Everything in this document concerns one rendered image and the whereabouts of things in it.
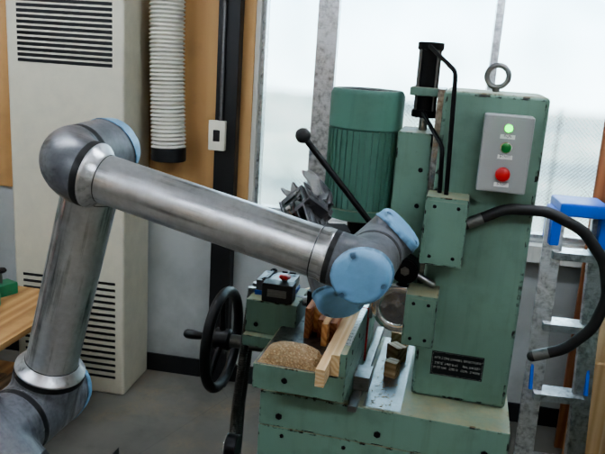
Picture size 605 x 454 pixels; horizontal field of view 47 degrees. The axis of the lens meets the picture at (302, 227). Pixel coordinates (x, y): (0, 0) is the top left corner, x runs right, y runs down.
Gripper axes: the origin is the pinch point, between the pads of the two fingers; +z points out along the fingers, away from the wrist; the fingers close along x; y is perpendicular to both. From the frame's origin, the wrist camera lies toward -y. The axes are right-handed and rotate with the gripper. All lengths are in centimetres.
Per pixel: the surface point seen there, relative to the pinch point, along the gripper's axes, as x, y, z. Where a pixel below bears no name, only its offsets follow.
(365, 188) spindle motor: -6.8, -16.2, 3.9
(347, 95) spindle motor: -16.9, -1.3, 16.4
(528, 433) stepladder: 19, -142, -9
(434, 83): -33.2, -13.0, 14.4
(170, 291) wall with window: 132, -93, 116
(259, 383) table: 35.1, -17.0, -24.6
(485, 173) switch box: -31.0, -19.9, -11.2
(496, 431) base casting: 1, -53, -45
